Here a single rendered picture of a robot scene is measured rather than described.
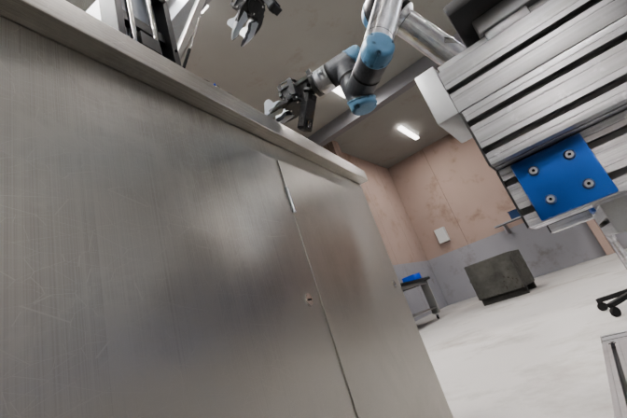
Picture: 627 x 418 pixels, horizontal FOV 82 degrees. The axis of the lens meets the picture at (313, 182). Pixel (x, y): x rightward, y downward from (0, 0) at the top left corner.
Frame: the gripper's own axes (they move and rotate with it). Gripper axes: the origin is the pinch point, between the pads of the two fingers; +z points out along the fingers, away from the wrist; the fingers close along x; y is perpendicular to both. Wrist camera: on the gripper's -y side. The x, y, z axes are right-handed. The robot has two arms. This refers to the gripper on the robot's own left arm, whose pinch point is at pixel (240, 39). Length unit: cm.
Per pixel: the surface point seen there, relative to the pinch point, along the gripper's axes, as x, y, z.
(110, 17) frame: 40.9, -9.8, 15.8
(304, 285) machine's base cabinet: 22, -68, 45
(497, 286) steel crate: -585, -83, 79
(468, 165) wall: -992, 122, -151
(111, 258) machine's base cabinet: 57, -65, 42
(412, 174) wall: -1012, 260, -68
